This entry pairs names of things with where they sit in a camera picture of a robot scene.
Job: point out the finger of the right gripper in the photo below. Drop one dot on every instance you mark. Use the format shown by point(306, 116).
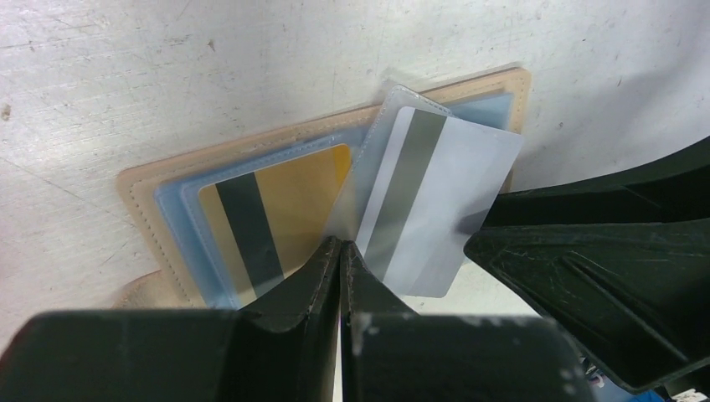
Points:
point(673, 188)
point(634, 297)

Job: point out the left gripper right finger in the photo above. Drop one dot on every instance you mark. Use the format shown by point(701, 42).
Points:
point(372, 363)

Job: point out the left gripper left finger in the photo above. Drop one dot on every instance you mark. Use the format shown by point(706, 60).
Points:
point(282, 346)

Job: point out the gold striped credit card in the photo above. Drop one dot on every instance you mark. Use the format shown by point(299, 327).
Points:
point(266, 223)

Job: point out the beige card holder wallet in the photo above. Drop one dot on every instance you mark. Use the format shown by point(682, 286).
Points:
point(162, 197)

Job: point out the white striped credit card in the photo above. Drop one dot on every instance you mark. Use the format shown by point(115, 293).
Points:
point(435, 185)

